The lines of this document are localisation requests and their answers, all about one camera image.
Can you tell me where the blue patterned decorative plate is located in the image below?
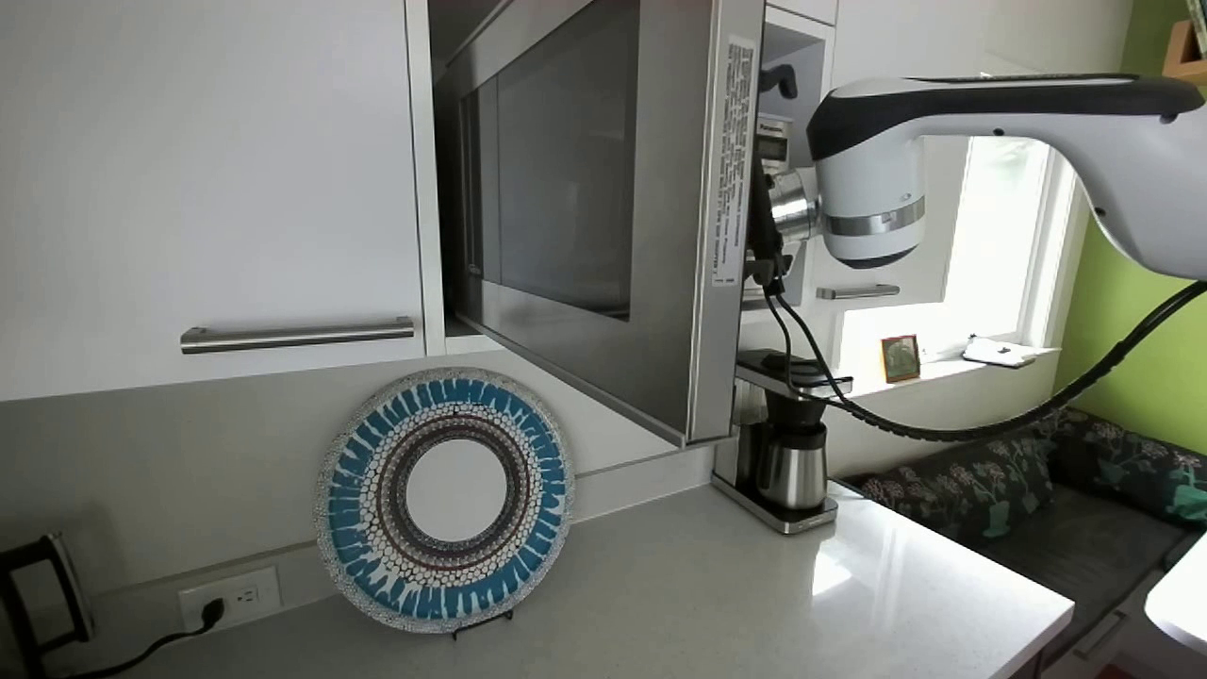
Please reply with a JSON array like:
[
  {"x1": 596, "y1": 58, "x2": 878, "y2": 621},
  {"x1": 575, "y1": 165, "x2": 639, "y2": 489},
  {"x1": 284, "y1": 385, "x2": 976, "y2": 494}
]
[{"x1": 312, "y1": 366, "x2": 577, "y2": 636}]

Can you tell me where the silver microwave oven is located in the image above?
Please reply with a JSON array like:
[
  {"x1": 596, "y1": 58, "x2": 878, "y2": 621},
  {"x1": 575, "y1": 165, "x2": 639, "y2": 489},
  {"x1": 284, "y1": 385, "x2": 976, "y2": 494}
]
[{"x1": 739, "y1": 23, "x2": 807, "y2": 310}]

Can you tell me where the black plate stand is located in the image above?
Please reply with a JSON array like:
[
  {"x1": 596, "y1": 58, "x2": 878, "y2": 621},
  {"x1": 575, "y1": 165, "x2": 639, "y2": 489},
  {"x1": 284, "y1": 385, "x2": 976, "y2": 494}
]
[{"x1": 449, "y1": 608, "x2": 522, "y2": 641}]

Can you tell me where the black steel coffee maker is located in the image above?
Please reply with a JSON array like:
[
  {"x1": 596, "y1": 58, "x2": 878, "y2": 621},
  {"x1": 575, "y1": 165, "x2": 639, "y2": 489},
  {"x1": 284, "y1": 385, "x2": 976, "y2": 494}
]
[{"x1": 709, "y1": 349, "x2": 856, "y2": 538}]

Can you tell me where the dark framed picture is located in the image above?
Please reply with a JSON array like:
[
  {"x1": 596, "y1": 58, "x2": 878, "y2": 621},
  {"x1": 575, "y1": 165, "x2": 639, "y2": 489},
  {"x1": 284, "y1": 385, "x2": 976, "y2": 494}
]
[{"x1": 878, "y1": 332, "x2": 924, "y2": 390}]

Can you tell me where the dark floral cushion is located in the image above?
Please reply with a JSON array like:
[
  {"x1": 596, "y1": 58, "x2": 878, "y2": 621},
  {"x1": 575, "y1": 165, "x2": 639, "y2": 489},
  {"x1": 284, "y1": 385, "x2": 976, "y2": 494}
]
[{"x1": 860, "y1": 430, "x2": 1059, "y2": 547}]

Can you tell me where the white paper stack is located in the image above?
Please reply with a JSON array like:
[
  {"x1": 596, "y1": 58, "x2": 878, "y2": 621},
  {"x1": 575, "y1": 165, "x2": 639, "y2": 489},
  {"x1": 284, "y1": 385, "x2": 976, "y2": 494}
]
[{"x1": 959, "y1": 332, "x2": 1059, "y2": 372}]

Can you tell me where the white framed window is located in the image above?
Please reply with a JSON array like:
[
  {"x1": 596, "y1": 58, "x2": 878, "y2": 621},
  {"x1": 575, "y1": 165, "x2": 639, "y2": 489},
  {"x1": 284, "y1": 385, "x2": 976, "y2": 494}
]
[{"x1": 940, "y1": 123, "x2": 1096, "y2": 355}]

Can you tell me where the dark bench seat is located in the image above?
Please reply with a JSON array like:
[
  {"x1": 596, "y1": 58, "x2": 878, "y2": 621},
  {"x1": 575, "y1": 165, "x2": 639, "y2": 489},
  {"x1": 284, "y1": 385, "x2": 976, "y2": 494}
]
[{"x1": 976, "y1": 484, "x2": 1199, "y2": 633}]

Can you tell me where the green floral cushion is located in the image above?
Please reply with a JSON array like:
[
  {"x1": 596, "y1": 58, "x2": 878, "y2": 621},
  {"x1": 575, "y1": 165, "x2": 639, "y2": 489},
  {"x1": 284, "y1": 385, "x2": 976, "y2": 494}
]
[{"x1": 1015, "y1": 400, "x2": 1207, "y2": 532}]

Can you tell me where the black metal stand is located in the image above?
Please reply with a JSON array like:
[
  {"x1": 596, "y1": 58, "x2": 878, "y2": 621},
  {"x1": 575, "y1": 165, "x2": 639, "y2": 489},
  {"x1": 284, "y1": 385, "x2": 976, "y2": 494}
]
[{"x1": 0, "y1": 532, "x2": 96, "y2": 679}]

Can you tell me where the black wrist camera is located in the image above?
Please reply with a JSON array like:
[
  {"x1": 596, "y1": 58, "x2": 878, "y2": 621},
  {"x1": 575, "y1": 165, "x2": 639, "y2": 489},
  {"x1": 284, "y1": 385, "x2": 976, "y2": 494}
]
[{"x1": 748, "y1": 172, "x2": 787, "y2": 294}]

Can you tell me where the steel cabinet handle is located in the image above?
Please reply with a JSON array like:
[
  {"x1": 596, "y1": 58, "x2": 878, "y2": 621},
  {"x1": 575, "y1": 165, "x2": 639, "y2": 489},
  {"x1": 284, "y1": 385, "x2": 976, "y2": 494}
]
[
  {"x1": 176, "y1": 312, "x2": 419, "y2": 357},
  {"x1": 811, "y1": 281, "x2": 904, "y2": 303}
]

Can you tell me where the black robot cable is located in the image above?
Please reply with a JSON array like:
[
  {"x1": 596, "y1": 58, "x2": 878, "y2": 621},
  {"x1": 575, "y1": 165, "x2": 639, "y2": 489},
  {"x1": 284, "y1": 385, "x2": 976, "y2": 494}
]
[{"x1": 749, "y1": 281, "x2": 1207, "y2": 444}]

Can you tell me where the white wall outlet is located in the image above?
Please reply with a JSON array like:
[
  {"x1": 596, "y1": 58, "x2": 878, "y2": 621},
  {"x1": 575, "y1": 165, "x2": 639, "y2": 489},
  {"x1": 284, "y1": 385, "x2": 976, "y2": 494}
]
[{"x1": 176, "y1": 562, "x2": 284, "y2": 636}]

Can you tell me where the black power cord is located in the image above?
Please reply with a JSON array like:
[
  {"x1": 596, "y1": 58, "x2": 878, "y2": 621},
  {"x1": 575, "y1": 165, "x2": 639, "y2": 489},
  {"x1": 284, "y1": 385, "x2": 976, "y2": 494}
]
[{"x1": 70, "y1": 599, "x2": 231, "y2": 679}]

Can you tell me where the small wooden wall shelf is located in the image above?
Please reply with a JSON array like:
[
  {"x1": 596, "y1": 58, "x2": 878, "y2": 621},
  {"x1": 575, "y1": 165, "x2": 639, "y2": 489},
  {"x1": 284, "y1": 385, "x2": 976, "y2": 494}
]
[{"x1": 1162, "y1": 10, "x2": 1207, "y2": 88}]

